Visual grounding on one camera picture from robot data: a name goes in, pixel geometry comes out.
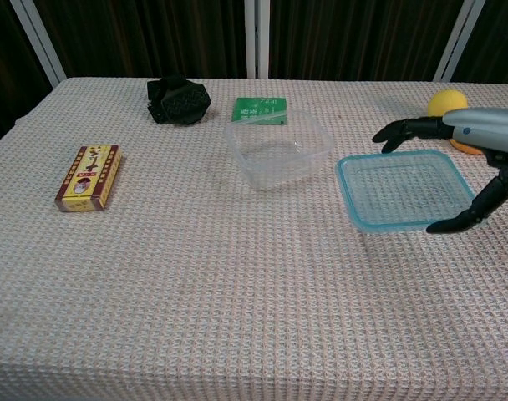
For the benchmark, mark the dark brown curtain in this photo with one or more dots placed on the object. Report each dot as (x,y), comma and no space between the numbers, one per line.
(153,37)

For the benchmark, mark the blue transparent lid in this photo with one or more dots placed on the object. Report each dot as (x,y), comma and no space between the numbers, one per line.
(404,190)

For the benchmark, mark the beige waffle weave tablecloth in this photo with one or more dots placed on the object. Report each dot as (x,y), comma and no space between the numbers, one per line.
(220,301)

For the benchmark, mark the orange fruit toy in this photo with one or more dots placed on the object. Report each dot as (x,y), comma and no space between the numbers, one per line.
(467,148)

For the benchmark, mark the white slanted frame post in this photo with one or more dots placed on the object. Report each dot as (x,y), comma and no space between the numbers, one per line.
(458,39)
(37,39)

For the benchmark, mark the white upright frame post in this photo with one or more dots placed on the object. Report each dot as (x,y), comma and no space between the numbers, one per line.
(257,37)

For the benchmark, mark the yellow lemon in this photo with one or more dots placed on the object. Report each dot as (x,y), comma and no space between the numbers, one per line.
(446,102)

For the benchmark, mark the clear plastic food container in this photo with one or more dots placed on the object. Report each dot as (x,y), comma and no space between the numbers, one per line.
(279,160)

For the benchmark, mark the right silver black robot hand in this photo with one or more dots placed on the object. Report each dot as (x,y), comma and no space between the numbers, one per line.
(484,129)

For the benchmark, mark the yellow and red cardboard box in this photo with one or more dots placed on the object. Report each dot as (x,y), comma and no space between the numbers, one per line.
(89,177)

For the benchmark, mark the green printed packet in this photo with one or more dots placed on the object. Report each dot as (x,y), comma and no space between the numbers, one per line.
(254,108)

